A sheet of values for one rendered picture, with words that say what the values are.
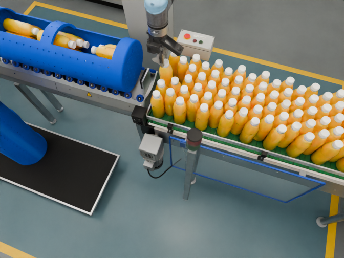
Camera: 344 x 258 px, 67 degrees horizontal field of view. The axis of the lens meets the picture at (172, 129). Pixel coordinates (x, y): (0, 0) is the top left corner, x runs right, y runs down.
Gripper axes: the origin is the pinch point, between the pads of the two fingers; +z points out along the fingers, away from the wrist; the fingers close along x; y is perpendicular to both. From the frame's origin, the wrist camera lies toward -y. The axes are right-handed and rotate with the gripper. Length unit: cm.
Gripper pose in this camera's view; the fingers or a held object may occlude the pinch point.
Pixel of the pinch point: (165, 62)
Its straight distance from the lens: 135.6
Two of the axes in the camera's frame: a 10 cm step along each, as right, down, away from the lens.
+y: -9.5, -2.8, 1.6
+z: 0.2, 4.3, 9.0
